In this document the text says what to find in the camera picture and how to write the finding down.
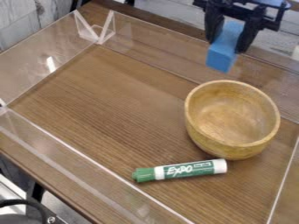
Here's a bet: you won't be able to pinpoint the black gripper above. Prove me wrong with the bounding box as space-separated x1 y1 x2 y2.
192 0 291 53

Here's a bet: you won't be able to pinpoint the brown wooden bowl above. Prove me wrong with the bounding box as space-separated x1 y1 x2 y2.
184 80 280 160

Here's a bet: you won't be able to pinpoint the green Expo marker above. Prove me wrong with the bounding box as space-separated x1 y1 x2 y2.
132 158 228 183

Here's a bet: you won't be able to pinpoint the black equipment bottom left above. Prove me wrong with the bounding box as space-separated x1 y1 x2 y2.
0 199 68 224

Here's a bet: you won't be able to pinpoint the blue rectangular block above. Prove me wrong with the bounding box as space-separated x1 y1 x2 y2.
206 21 243 73

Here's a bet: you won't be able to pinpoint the clear acrylic tray walls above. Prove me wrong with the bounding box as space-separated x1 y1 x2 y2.
0 8 299 224

